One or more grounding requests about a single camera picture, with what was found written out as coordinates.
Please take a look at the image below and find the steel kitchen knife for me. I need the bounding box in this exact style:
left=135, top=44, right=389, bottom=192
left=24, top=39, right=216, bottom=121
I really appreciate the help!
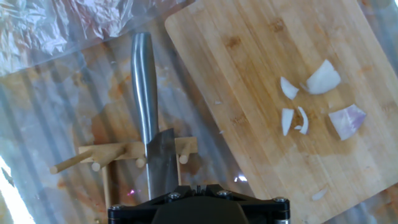
left=130, top=32, right=180, bottom=200

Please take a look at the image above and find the bamboo cutting board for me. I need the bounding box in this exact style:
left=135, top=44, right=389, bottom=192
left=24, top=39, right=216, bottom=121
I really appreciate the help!
left=164, top=0, right=398, bottom=224

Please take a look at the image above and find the marble pattern plastic sheet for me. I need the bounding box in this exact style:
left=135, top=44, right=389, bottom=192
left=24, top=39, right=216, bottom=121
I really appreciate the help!
left=0, top=0, right=398, bottom=224

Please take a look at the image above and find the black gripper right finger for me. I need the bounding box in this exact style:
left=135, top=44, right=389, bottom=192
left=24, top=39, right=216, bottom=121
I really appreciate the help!
left=198, top=184, right=291, bottom=224

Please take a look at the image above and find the wooden peg rack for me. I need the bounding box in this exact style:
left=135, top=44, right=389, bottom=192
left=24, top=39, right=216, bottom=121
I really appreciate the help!
left=49, top=136, right=199, bottom=212

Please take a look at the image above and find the curved white onion sliver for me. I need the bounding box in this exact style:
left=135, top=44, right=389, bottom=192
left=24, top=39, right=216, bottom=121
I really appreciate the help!
left=294, top=106, right=310, bottom=136

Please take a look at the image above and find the crumpled clear plastic bag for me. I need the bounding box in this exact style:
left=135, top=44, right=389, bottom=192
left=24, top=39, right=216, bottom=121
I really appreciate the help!
left=0, top=0, right=187, bottom=77

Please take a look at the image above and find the large white onion piece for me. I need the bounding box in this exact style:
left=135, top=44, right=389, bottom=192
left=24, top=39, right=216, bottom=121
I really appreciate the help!
left=300, top=58, right=342, bottom=96

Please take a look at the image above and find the small white onion wedge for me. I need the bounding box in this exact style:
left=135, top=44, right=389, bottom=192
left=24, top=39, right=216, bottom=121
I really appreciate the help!
left=281, top=108, right=295, bottom=137
left=280, top=76, right=300, bottom=101

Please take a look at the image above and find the tiny onion scrap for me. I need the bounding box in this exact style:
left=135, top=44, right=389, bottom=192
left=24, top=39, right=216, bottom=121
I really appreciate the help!
left=312, top=187, right=329, bottom=202

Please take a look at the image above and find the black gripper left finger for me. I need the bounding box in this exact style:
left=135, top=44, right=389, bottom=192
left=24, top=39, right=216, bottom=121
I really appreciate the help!
left=108, top=185, right=198, bottom=224

